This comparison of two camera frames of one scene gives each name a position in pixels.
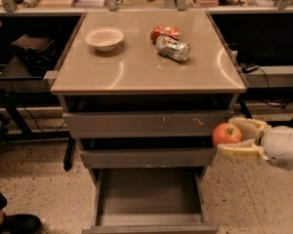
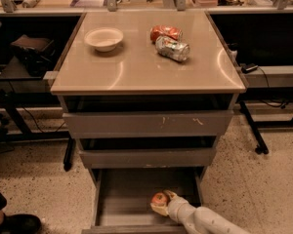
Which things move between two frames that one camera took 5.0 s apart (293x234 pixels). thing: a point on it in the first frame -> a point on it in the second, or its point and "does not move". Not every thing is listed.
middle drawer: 151,158 does not move
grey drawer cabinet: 143,94 does not move
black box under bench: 38,54 does not move
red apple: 226,133 -> 159,198
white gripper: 282,146 -> 176,207
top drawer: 145,124 does not move
